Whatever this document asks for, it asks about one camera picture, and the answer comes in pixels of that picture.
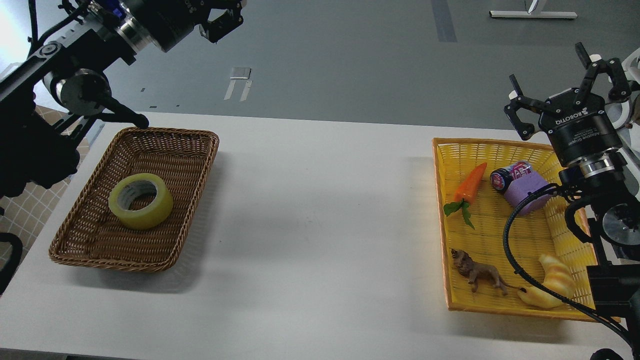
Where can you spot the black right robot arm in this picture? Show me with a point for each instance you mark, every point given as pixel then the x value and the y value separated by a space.
pixel 600 207

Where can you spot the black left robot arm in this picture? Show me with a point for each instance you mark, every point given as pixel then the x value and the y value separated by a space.
pixel 50 102

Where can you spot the beige checkered cloth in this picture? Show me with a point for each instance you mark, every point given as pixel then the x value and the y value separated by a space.
pixel 26 215

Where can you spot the small purple labelled can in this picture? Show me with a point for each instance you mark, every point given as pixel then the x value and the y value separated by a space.
pixel 502 178

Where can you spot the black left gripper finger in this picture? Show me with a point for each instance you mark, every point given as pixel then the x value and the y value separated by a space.
pixel 214 30

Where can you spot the brown wicker basket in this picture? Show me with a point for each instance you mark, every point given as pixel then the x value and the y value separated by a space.
pixel 93 236

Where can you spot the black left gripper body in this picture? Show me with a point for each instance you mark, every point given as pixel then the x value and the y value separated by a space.
pixel 163 23

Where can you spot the purple sponge block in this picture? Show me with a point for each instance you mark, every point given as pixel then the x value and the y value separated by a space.
pixel 521 187

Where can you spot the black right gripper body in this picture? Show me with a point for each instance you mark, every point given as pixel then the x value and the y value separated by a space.
pixel 578 131

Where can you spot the yellow tape roll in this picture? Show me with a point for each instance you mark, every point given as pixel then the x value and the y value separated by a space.
pixel 129 189

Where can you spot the brown toy lion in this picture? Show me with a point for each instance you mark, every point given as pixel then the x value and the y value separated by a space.
pixel 472 271

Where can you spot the toy croissant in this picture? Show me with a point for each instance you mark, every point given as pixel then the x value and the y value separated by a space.
pixel 557 278

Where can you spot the white metal stand base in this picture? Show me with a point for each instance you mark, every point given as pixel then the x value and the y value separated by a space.
pixel 533 11

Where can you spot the yellow plastic basket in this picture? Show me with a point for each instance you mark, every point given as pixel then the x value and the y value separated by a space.
pixel 543 231

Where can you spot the orange toy carrot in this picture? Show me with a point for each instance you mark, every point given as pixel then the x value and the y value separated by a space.
pixel 465 195

